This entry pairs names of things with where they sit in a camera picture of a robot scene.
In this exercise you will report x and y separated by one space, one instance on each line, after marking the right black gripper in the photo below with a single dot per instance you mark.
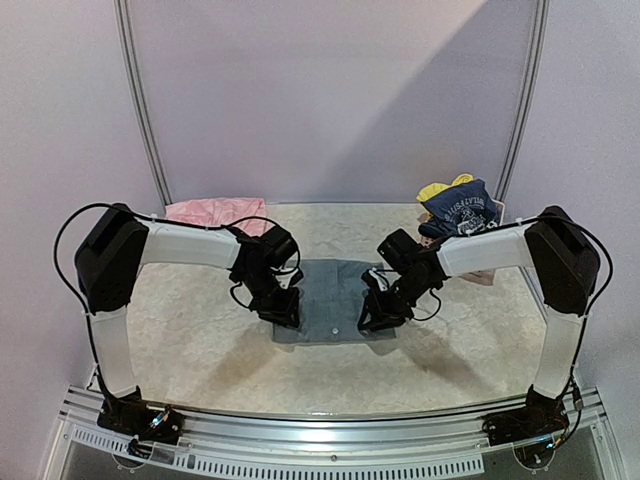
382 308

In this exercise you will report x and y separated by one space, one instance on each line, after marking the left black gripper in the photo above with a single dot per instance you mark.
282 311

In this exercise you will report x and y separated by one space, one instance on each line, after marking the grey-blue button shirt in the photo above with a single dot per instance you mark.
332 298

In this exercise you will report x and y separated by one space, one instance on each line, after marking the navy printed t-shirt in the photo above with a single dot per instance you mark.
462 209

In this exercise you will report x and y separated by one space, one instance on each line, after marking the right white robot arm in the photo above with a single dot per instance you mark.
565 261

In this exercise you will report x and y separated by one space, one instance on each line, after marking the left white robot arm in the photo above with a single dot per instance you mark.
123 242

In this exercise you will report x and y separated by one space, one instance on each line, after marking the pink perforated laundry basket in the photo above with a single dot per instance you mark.
484 277

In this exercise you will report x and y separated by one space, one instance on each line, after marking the pink folded garment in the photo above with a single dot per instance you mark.
222 211

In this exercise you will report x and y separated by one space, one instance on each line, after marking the yellow garment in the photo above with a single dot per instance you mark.
435 188

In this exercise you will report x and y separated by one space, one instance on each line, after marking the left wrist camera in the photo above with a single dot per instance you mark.
278 246

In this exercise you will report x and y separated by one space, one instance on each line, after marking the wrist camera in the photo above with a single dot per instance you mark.
278 246
399 249

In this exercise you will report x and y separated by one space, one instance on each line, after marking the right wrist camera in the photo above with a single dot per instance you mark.
399 249

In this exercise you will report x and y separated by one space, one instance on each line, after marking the aluminium front rail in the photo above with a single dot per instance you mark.
445 444

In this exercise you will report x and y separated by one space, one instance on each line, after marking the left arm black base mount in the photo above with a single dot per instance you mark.
133 416

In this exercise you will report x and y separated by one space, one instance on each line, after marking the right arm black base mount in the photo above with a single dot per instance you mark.
539 428

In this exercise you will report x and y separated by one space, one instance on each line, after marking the left aluminium wall post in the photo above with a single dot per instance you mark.
124 24

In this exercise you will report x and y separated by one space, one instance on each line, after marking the aluminium wall post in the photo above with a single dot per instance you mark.
531 71
124 24

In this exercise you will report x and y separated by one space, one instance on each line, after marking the right aluminium wall post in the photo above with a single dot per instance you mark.
531 71

